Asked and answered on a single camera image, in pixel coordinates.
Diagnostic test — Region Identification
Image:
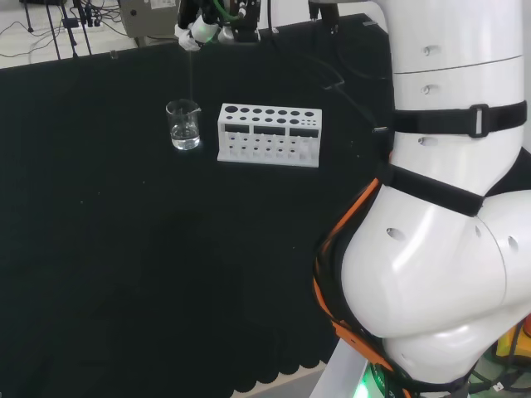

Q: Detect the orange cable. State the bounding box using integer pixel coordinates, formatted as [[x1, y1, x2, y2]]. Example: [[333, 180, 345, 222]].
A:
[[311, 177, 400, 375]]

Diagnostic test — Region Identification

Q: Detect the grey metal base plate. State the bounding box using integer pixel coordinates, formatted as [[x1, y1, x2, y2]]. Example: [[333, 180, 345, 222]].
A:
[[316, 340, 375, 398]]

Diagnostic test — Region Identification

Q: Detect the black bench cloth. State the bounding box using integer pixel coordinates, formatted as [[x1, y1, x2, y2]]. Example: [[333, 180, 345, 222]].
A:
[[0, 12, 396, 393]]

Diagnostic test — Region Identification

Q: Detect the black tripod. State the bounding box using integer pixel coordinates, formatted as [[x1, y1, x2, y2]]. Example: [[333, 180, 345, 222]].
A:
[[20, 0, 94, 61]]

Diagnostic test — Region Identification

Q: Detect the clear glass rod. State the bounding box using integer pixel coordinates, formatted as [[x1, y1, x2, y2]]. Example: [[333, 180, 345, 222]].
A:
[[187, 46, 197, 103]]

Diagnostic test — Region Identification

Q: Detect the small clear glass beaker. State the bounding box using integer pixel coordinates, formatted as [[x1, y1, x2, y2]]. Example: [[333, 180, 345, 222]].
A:
[[164, 99, 203, 152]]

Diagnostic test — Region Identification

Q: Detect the black cable with plug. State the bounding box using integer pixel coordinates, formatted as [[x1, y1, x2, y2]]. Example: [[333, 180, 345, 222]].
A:
[[318, 56, 392, 137]]

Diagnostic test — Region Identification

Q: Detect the white power strip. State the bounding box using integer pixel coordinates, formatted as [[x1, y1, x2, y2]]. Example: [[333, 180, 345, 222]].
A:
[[61, 15, 105, 31]]

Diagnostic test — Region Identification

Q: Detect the grey metal cabinet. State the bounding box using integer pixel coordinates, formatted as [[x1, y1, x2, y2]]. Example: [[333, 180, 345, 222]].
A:
[[119, 0, 184, 41]]

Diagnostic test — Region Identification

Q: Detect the black wrist connector block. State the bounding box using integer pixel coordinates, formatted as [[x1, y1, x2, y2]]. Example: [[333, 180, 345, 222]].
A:
[[231, 0, 263, 43]]

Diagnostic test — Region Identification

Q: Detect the white test tube rack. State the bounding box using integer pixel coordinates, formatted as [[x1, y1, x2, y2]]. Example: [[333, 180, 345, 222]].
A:
[[216, 102, 324, 169]]

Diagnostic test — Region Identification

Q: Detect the green cable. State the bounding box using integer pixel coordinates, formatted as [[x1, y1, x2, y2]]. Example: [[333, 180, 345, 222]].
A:
[[212, 0, 242, 22]]

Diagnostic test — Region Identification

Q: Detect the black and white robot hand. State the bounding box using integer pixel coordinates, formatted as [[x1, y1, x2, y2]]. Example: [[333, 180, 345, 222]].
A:
[[173, 0, 222, 52]]

